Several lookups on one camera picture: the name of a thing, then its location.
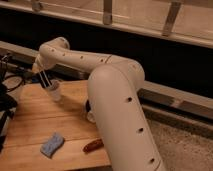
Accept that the black cable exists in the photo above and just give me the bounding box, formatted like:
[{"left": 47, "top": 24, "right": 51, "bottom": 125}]
[{"left": 2, "top": 66, "right": 28, "bottom": 94}]

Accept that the brown sausage-shaped object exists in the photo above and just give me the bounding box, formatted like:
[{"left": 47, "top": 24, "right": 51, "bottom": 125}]
[{"left": 83, "top": 139, "right": 104, "bottom": 153}]

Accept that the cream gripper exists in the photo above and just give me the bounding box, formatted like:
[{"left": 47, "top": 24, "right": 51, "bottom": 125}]
[{"left": 32, "top": 63, "right": 52, "bottom": 88}]

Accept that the white ceramic cup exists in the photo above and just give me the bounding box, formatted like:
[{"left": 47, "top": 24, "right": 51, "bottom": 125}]
[{"left": 46, "top": 80, "right": 61, "bottom": 101}]

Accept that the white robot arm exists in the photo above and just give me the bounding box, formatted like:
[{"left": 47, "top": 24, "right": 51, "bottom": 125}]
[{"left": 33, "top": 37, "right": 166, "bottom": 171}]

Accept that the black bowl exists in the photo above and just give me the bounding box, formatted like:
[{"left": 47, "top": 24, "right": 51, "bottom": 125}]
[{"left": 85, "top": 99, "right": 91, "bottom": 114}]

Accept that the black equipment on left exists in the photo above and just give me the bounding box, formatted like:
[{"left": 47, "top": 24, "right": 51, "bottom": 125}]
[{"left": 0, "top": 55, "right": 17, "bottom": 152}]

